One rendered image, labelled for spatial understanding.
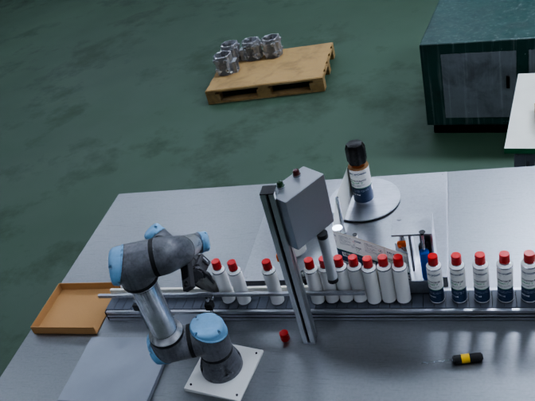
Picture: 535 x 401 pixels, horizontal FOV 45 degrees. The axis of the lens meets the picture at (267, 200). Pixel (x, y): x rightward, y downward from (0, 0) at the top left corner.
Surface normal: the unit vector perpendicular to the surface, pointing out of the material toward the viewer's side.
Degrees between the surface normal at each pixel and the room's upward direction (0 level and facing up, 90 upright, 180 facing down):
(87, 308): 0
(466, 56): 90
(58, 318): 0
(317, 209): 90
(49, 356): 0
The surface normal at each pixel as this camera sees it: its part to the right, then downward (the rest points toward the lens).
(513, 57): -0.36, 0.61
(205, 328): -0.06, -0.80
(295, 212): 0.65, 0.30
